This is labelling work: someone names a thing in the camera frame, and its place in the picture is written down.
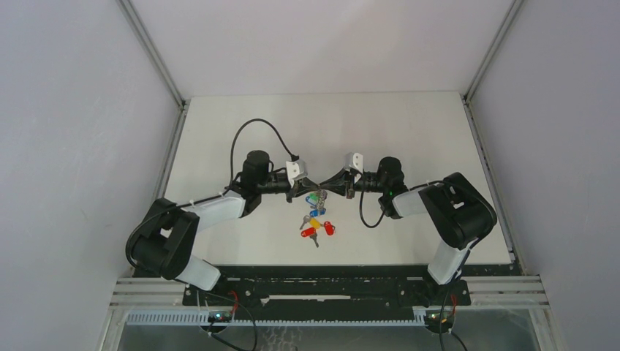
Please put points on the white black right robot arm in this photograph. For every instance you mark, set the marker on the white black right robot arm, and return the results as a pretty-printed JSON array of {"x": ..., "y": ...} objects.
[{"x": 461, "y": 215}]

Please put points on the yellow tag loose key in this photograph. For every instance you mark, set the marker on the yellow tag loose key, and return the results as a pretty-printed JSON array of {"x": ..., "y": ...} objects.
[{"x": 310, "y": 221}]

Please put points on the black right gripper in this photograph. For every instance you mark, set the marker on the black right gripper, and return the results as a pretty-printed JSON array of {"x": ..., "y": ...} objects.
[{"x": 336, "y": 183}]

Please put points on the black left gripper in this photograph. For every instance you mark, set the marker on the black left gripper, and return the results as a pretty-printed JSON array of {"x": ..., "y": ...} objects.
[{"x": 306, "y": 185}]

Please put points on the blue key tag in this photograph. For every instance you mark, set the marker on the blue key tag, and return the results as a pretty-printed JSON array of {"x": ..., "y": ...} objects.
[{"x": 317, "y": 212}]

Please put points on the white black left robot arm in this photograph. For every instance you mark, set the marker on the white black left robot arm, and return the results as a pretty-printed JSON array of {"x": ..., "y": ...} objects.
[{"x": 163, "y": 242}]

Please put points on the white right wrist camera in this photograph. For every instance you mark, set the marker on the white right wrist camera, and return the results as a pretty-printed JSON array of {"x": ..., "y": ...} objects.
[{"x": 354, "y": 162}]

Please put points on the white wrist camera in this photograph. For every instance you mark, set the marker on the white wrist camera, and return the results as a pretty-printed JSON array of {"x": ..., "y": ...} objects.
[
  {"x": 295, "y": 170},
  {"x": 354, "y": 162}
]

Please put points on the red key tag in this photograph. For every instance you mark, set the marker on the red key tag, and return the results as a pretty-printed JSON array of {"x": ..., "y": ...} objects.
[
  {"x": 312, "y": 234},
  {"x": 329, "y": 228}
]

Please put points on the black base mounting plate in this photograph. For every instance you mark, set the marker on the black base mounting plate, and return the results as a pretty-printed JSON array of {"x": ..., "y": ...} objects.
[{"x": 339, "y": 293}]

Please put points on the large keyring with yellow handle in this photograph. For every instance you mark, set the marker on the large keyring with yellow handle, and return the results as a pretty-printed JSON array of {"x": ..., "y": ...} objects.
[{"x": 320, "y": 197}]

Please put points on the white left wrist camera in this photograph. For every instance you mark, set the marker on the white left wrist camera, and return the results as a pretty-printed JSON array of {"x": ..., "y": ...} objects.
[{"x": 295, "y": 170}]

